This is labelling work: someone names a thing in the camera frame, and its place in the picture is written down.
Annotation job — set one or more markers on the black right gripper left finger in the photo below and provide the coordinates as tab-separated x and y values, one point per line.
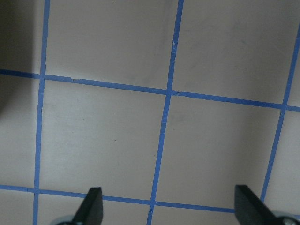
91	210

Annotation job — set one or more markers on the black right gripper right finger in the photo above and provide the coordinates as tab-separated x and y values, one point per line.
250	210

